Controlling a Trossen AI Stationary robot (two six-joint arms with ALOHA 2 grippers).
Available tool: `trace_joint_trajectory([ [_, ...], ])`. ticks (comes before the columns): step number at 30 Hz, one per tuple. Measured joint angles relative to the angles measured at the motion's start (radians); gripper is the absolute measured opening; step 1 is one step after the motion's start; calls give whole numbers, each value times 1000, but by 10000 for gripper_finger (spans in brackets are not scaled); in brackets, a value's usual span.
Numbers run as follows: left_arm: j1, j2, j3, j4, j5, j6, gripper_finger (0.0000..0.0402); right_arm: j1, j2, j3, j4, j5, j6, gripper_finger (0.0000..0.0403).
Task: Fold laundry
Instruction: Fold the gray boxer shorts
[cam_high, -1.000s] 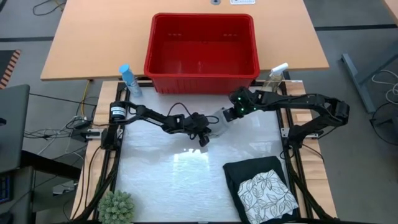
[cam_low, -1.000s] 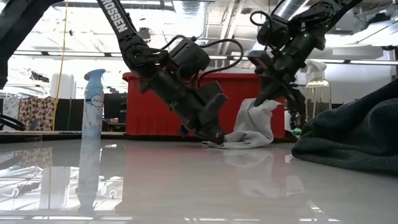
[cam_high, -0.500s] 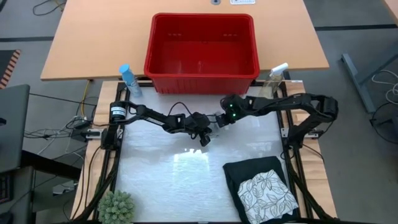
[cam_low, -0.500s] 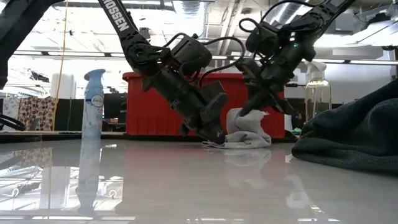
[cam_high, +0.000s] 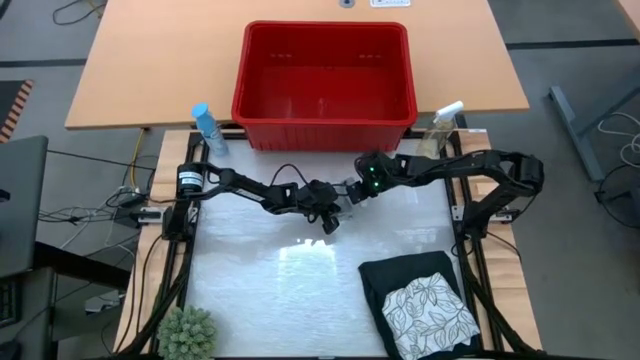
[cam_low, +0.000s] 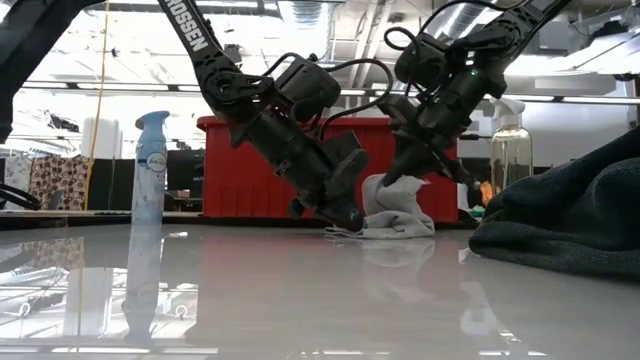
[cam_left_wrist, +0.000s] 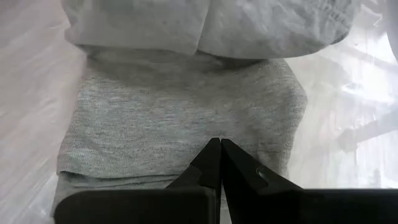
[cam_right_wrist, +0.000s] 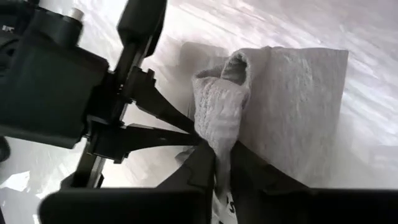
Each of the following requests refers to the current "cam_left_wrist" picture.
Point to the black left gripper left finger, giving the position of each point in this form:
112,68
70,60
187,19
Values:
140,207

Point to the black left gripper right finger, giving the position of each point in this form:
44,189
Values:
295,207

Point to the small grey cloth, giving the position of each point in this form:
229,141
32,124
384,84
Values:
171,109

